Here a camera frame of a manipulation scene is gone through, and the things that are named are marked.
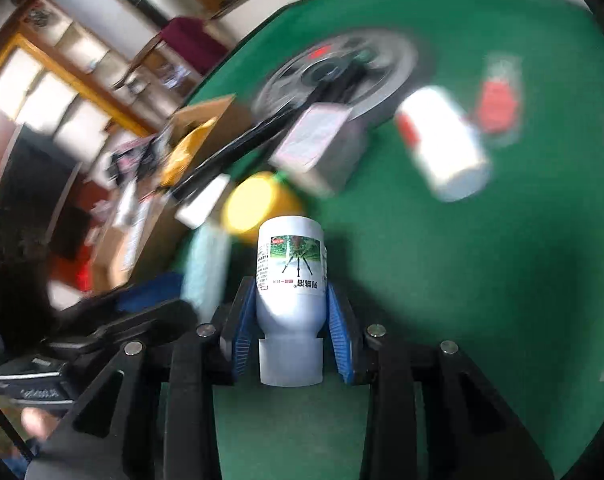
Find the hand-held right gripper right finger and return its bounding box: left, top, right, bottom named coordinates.
left=327, top=282, right=552, bottom=480

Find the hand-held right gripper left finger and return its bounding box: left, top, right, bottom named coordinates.
left=27, top=276, right=263, bottom=480

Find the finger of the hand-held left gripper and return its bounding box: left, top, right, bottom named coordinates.
left=47, top=274, right=197, bottom=346

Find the white bottle picture label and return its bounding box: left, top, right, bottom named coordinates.
left=254, top=216, right=329, bottom=387

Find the grey box orange label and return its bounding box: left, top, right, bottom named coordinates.
left=269, top=102, right=370, bottom=196

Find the brown cardboard box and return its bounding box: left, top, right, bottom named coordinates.
left=89, top=94, right=237, bottom=288

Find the white bottle red label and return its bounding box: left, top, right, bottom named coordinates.
left=394, top=86, right=492, bottom=203

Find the clear package red label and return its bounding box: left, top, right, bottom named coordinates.
left=474, top=52, right=525, bottom=146

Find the person's left hand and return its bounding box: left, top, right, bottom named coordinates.
left=21, top=406, right=63, bottom=443

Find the white green packet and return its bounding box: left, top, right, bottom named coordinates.
left=182, top=225, right=230, bottom=321

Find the yellow plastic object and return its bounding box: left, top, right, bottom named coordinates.
left=221, top=171, right=303, bottom=246

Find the black screen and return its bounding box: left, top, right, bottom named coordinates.
left=0, top=125, right=83, bottom=261

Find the wooden shelf cabinet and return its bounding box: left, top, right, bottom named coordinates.
left=0, top=0, right=153, bottom=161

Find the maroon cloth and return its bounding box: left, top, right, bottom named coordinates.
left=159, top=16, right=230, bottom=78

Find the grey table centre disc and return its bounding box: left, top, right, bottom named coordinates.
left=254, top=30, right=420, bottom=128

